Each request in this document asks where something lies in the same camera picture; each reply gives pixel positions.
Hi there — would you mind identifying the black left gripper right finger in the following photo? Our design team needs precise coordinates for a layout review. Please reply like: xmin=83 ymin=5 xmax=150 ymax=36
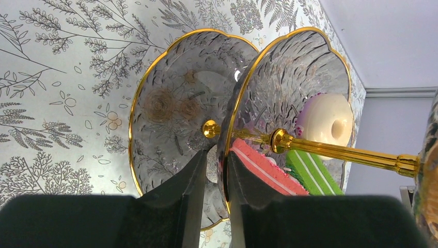
xmin=227 ymin=152 xmax=428 ymax=247

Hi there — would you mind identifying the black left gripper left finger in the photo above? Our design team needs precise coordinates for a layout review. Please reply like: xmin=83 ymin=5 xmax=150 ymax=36
xmin=1 ymin=150 xmax=207 ymax=247

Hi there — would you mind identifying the pink cake slice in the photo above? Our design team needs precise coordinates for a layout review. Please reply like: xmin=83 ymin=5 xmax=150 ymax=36
xmin=230 ymin=138 xmax=309 ymax=195

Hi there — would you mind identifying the green striped cake piece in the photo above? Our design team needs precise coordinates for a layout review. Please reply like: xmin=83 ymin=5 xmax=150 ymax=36
xmin=285 ymin=150 xmax=343 ymax=196

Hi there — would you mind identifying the three-tier glass cake stand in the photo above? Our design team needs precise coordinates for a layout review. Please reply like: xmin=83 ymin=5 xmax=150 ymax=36
xmin=129 ymin=27 xmax=437 ymax=247

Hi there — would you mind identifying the white glazed donut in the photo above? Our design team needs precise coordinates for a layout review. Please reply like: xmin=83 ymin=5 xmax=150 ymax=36
xmin=294 ymin=93 xmax=353 ymax=147

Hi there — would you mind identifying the grey speckled cake ball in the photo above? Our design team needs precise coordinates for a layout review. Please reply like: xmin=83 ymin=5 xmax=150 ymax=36
xmin=206 ymin=153 xmax=218 ymax=183

